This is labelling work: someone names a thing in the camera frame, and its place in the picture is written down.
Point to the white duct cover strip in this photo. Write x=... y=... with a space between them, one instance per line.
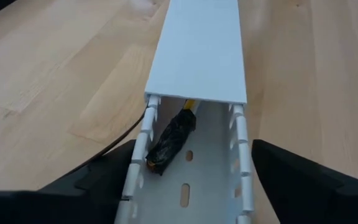
x=200 y=56

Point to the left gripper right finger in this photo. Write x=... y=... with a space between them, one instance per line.
x=315 y=202

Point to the black zip tie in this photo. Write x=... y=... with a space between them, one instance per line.
x=120 y=140

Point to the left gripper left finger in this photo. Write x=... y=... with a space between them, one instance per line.
x=57 y=205

